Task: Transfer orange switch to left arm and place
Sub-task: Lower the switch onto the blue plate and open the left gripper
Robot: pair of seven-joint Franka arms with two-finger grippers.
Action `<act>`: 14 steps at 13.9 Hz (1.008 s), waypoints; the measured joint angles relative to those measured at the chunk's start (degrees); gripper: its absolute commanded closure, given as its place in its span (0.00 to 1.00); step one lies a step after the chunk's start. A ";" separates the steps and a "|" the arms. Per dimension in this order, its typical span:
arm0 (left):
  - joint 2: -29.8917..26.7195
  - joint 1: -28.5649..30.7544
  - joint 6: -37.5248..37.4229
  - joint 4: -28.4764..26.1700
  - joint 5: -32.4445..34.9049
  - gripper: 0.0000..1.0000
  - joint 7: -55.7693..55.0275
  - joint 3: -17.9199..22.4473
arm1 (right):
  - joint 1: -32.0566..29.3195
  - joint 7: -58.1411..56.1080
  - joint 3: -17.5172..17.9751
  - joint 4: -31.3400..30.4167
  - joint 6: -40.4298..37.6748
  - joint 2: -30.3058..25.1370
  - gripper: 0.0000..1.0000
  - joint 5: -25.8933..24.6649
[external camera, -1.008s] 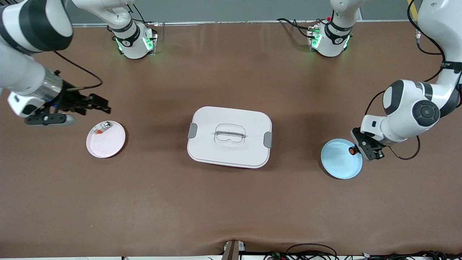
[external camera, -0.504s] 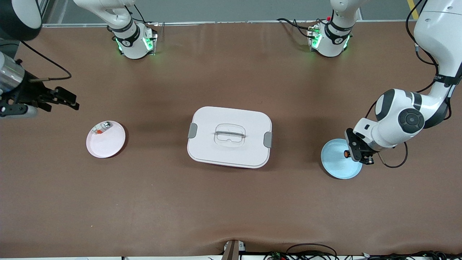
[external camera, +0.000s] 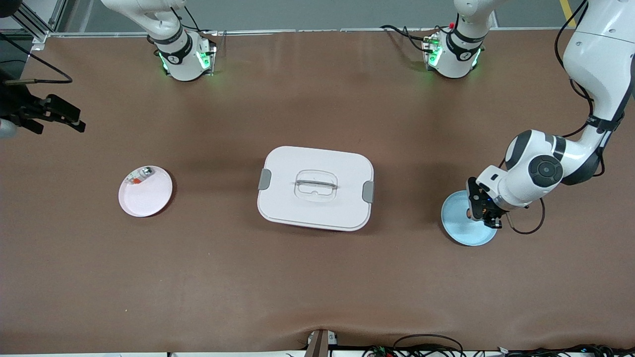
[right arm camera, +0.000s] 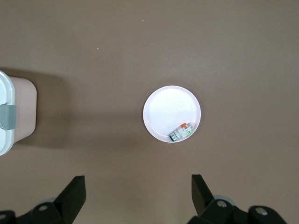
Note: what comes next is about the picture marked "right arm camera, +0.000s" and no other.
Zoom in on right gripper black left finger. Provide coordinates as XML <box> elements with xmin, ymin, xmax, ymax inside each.
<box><xmin>0</xmin><ymin>175</ymin><xmax>87</xmax><ymax>224</ymax></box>

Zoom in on white lidded storage box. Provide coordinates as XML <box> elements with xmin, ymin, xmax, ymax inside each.
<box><xmin>0</xmin><ymin>69</ymin><xmax>38</xmax><ymax>156</ymax></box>

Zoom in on green push button switch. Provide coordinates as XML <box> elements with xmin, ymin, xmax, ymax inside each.
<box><xmin>169</xmin><ymin>122</ymin><xmax>195</xmax><ymax>143</ymax></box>

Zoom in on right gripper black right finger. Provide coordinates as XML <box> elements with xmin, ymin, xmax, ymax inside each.
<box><xmin>188</xmin><ymin>174</ymin><xmax>290</xmax><ymax>224</ymax></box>

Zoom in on grey box lid clip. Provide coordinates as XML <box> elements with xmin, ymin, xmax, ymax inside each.
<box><xmin>0</xmin><ymin>104</ymin><xmax>16</xmax><ymax>130</ymax></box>

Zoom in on brown table cover mat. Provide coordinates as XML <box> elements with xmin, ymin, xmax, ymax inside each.
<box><xmin>0</xmin><ymin>0</ymin><xmax>299</xmax><ymax>224</ymax></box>

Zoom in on pink round plate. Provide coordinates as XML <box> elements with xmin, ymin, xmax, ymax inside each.
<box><xmin>142</xmin><ymin>85</ymin><xmax>202</xmax><ymax>144</ymax></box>

